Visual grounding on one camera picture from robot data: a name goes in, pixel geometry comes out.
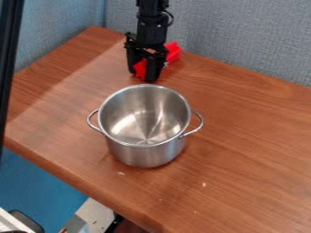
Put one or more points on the stainless steel pot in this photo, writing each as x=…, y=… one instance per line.
x=145, y=119

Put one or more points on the red rectangular block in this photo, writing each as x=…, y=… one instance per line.
x=174, y=55

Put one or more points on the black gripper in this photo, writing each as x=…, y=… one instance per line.
x=154, y=21

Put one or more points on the white table leg bracket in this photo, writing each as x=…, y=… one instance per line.
x=91, y=219

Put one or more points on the black chair part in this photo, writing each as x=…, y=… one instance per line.
x=17, y=222

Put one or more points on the black vertical pole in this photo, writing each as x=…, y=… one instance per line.
x=11, y=13

